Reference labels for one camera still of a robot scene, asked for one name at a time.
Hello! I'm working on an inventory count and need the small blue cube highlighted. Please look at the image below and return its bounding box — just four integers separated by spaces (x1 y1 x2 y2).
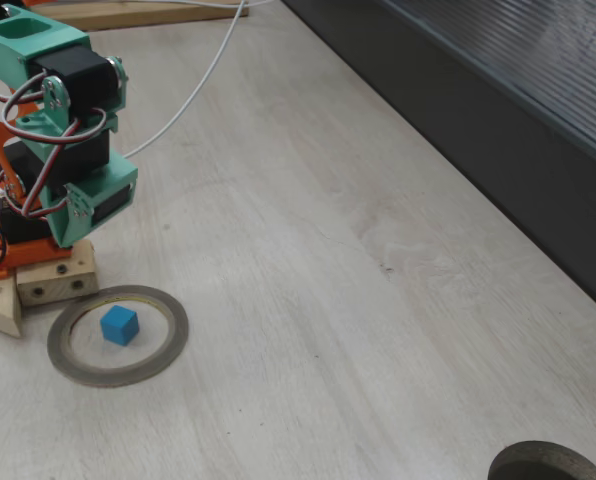
100 304 140 346

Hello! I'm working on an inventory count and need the grey ring of tape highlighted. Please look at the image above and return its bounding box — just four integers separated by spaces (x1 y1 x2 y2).
46 284 190 389

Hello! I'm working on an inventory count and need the thick light wooden block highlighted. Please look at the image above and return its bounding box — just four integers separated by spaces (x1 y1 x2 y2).
15 238 100 307

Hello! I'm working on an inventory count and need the frosted grey desk partition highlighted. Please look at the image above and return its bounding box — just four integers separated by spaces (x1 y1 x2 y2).
282 0 596 324

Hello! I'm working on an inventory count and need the white USB cable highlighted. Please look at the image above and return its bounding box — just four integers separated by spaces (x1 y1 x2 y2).
122 0 274 159

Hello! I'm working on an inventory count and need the brown wooden board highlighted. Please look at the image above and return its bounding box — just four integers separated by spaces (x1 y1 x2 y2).
32 0 250 33

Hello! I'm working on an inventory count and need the round table cable hole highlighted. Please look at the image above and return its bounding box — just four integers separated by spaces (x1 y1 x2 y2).
487 440 596 480

